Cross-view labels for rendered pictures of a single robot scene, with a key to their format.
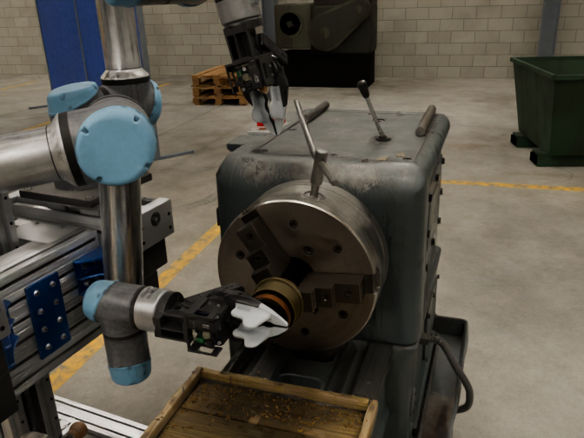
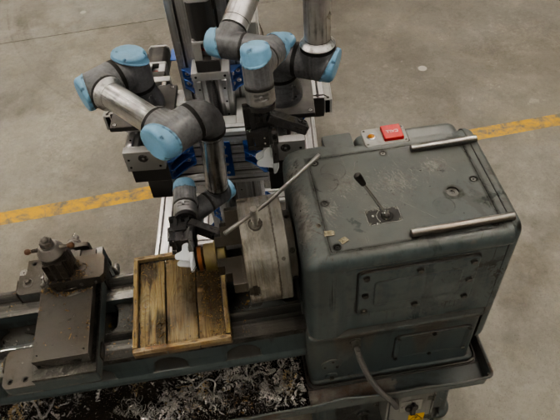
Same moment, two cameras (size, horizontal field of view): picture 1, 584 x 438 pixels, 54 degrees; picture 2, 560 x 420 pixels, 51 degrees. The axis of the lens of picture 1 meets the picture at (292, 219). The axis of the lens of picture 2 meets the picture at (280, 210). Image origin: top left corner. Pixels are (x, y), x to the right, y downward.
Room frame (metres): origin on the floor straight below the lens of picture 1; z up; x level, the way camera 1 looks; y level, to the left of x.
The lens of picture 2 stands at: (0.64, -1.03, 2.49)
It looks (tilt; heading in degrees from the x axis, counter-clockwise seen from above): 49 degrees down; 66
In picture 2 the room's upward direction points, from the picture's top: 5 degrees counter-clockwise
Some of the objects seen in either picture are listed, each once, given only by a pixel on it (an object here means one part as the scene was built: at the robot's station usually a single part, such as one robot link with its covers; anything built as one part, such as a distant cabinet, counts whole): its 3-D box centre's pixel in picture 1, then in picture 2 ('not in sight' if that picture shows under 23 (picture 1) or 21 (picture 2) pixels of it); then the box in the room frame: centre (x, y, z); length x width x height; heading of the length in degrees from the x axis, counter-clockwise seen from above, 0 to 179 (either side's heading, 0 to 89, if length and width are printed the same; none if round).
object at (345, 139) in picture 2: (248, 145); (337, 146); (1.35, 0.10, 1.24); 0.09 x 0.08 x 0.03; 160
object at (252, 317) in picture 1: (256, 319); (184, 256); (0.80, 0.06, 1.10); 0.09 x 0.06 x 0.03; 70
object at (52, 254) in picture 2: not in sight; (49, 248); (0.46, 0.27, 1.13); 0.08 x 0.08 x 0.03
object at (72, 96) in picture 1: (78, 113); (280, 55); (1.37, 0.50, 1.33); 0.13 x 0.12 x 0.14; 131
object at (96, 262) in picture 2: not in sight; (73, 274); (0.48, 0.26, 0.99); 0.20 x 0.10 x 0.05; 160
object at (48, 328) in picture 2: not in sight; (67, 300); (0.43, 0.21, 0.95); 0.43 x 0.17 x 0.05; 70
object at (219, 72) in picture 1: (230, 83); not in sight; (9.25, 0.88, 0.22); 1.25 x 0.86 x 0.44; 165
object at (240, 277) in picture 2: (336, 288); (238, 276); (0.91, -0.08, 1.09); 0.12 x 0.11 x 0.05; 70
